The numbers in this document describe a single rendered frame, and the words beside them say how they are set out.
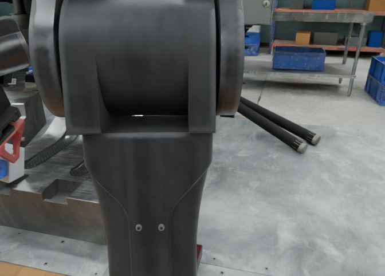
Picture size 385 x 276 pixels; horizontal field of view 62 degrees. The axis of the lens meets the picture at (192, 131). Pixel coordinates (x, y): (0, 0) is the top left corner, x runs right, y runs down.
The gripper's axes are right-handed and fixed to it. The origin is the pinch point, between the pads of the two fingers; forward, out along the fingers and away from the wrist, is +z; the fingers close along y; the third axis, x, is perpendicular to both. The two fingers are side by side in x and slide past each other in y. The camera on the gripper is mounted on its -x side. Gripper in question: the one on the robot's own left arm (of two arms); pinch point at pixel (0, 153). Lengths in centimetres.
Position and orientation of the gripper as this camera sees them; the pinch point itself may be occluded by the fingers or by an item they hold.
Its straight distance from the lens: 63.4
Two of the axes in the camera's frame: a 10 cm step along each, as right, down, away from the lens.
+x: -2.8, 6.9, -6.7
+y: -9.6, -2.3, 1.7
